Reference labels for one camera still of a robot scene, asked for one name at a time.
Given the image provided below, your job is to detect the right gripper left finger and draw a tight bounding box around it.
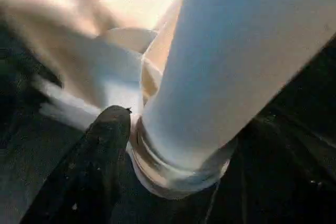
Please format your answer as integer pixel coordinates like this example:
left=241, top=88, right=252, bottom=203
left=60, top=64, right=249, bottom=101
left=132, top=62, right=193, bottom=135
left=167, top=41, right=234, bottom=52
left=20, top=105, right=132, bottom=224

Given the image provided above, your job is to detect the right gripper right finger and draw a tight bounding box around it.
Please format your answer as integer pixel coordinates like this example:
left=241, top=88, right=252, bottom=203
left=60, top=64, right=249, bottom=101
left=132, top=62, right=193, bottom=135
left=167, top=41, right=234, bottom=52
left=231, top=114, right=336, bottom=224

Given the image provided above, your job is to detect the white plastic table top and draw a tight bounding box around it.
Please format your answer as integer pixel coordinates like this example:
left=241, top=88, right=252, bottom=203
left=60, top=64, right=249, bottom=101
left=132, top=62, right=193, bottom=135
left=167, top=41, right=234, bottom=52
left=0, top=0, right=234, bottom=199

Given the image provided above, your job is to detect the white plastic table leg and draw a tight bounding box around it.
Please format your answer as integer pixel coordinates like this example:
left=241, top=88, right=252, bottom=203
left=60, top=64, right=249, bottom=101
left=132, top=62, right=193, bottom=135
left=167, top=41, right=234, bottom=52
left=141, top=0, right=336, bottom=175

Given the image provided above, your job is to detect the black plastic mat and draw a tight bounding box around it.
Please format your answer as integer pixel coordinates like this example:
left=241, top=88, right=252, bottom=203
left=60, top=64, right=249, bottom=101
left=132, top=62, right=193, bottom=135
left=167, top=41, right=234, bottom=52
left=0, top=19, right=336, bottom=224

